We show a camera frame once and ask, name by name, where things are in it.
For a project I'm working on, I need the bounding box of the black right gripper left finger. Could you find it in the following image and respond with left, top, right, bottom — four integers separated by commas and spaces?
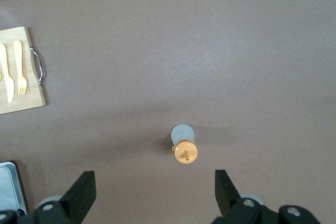
36, 170, 97, 224

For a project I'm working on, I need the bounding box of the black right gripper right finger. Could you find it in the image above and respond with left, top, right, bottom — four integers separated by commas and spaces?
214, 169, 266, 224

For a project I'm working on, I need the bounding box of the sauce bottle with orange cap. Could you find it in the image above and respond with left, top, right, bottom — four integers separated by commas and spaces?
170, 123, 197, 165

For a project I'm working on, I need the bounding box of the silver kitchen scale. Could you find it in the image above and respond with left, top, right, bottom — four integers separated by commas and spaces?
0, 161, 28, 217

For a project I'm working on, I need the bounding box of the wooden cutting board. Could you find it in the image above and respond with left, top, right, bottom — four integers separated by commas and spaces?
0, 26, 47, 115

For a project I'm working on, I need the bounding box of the yellow plastic knife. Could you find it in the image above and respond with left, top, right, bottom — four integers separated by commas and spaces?
0, 43, 15, 104

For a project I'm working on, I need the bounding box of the yellow plastic fork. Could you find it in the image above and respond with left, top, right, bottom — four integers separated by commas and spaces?
13, 40, 28, 97

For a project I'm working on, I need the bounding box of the brown table cover mat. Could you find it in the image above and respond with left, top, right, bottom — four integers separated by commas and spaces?
0, 0, 336, 224

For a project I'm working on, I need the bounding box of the metal cutting board handle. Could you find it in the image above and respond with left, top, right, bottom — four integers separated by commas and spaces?
29, 46, 45, 86

